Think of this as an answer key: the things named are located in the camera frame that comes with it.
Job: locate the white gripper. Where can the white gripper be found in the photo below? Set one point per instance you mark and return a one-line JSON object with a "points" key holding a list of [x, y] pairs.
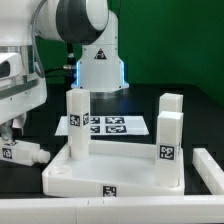
{"points": [[19, 93]]}

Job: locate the white fence bar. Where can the white fence bar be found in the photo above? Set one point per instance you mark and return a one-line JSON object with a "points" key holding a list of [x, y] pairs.
{"points": [[144, 210], [209, 171]]}

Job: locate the white front fence bar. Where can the white front fence bar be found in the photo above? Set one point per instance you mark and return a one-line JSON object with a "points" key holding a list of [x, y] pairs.
{"points": [[144, 210]]}

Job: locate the white right fence bar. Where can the white right fence bar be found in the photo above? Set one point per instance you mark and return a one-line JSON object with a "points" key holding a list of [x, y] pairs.
{"points": [[209, 171]]}

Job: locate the white desk top tray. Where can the white desk top tray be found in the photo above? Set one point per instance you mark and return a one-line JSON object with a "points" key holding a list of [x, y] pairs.
{"points": [[112, 169]]}

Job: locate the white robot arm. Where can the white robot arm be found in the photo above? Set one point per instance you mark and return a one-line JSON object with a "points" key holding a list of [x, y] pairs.
{"points": [[82, 22]]}

